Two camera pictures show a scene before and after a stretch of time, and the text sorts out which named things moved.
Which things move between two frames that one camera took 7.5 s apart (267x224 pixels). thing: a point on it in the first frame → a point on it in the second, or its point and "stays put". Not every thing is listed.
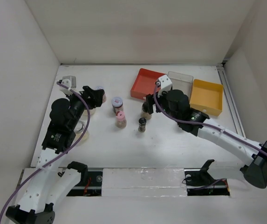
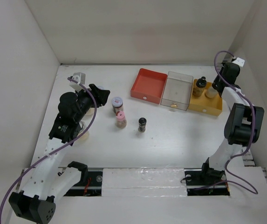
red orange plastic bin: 144,83 stays put
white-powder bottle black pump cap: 145,107 → 210,92
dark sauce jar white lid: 117,104 stays put
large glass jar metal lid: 78,130 stays put
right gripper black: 150,101 → 217,79
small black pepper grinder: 142,122 stays put
